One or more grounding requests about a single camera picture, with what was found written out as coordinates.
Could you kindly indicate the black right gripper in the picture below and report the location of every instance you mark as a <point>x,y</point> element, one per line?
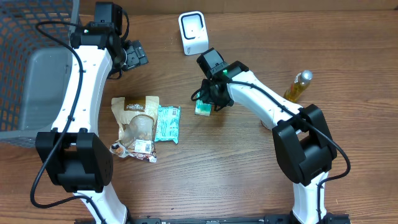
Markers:
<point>212,96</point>

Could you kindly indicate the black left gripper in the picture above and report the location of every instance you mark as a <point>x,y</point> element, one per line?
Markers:
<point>138,56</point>

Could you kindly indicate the teal Kleenex tissue pack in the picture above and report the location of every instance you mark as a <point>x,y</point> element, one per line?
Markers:
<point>202,109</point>

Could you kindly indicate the teal snack bar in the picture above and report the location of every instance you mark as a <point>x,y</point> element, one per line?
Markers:
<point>168,124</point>

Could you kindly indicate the green lidded jar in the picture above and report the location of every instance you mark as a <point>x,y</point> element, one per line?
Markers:
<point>268,125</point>

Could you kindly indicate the brown snack packet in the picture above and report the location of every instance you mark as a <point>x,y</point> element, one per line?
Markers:
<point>137,119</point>

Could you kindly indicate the yellow liquid bottle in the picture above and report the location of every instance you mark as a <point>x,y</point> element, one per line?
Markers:
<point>300,84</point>

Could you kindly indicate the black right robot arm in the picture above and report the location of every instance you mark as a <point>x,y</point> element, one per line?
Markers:
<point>302,141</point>

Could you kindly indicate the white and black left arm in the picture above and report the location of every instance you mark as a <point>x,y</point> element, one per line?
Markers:
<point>72,153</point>

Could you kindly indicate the white barcode scanner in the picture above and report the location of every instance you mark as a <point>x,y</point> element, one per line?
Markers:
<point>193,33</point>

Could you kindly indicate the dark grey mesh basket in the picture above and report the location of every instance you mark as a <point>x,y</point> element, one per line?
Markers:
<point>35,70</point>

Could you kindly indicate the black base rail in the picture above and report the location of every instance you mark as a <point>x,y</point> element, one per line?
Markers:
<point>267,219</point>

